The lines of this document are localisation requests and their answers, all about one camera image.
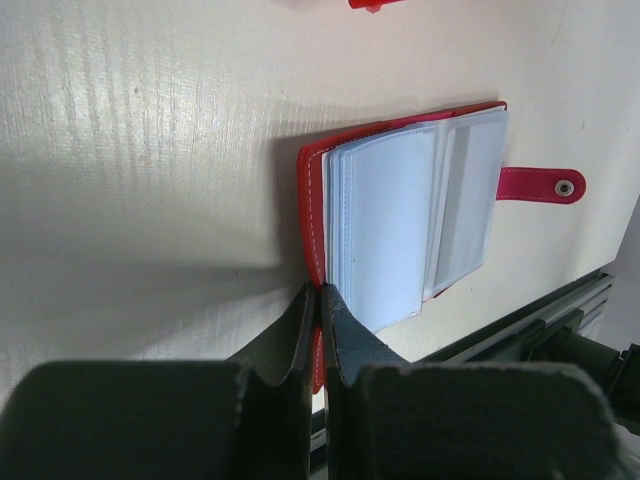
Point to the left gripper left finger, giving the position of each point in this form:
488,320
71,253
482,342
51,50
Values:
246,417

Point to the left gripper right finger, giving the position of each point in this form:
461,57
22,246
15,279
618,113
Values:
391,419

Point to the red leather card holder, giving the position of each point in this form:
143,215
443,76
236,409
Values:
395,212

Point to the red plastic bin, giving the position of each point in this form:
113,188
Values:
371,6

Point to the aluminium front rail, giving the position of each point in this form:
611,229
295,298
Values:
584,294

